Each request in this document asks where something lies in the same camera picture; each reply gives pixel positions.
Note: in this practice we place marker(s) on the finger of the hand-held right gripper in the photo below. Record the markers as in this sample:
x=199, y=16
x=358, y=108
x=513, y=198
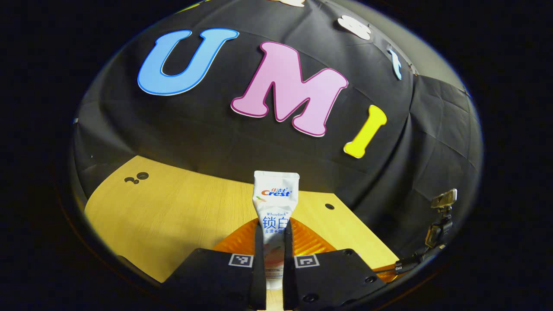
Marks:
x=386, y=273

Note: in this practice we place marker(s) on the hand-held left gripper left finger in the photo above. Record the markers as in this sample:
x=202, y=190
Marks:
x=259, y=276

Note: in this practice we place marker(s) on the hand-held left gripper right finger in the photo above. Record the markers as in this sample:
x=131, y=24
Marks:
x=288, y=276

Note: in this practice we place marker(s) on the white toothpaste tube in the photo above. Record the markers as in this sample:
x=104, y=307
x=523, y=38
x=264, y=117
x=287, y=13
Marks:
x=275, y=203

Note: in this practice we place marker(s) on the wooden desktop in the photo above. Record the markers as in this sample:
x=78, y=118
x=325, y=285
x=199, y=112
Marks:
x=181, y=211

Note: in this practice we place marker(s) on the black backdrop cloth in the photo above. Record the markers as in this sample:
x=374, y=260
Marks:
x=207, y=129

